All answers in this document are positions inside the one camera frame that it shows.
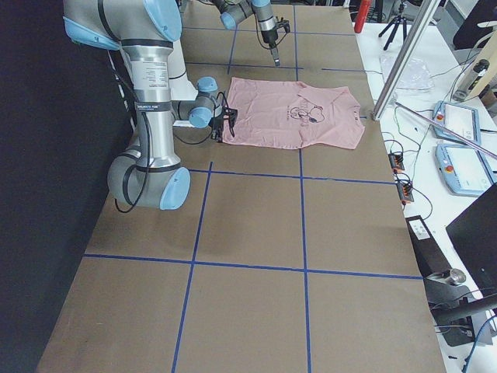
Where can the blue teach pendant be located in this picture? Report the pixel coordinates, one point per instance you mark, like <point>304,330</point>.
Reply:
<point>460,119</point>
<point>465,171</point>

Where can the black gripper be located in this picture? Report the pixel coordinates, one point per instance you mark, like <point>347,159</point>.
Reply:
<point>269,36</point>
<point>216,134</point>

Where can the black camera tripod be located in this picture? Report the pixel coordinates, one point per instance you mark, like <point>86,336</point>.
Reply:
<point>398,21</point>

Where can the orange black connector box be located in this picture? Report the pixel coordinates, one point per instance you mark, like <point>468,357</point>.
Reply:
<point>397,162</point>

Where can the aluminium frame post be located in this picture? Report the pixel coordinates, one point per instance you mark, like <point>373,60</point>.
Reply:
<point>415,33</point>

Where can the pink Snoopy t-shirt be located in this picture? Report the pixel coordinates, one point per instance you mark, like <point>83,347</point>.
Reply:
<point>292,115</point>

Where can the near blue teach pendant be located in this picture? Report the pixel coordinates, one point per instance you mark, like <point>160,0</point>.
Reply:
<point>465,171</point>

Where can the clear plastic bag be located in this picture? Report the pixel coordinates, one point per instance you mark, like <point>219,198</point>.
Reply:
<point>416,75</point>

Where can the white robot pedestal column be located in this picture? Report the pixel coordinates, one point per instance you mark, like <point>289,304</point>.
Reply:
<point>180,86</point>

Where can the far blue teach pendant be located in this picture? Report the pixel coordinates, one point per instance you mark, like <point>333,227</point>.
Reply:
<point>460,119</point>

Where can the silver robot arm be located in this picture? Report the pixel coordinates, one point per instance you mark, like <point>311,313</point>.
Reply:
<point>149,172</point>
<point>233,13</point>

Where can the black monitor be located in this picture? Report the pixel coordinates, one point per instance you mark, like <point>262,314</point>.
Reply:
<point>473,235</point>

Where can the red cylinder bottle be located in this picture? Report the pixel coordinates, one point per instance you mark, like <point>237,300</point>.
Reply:
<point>361,16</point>

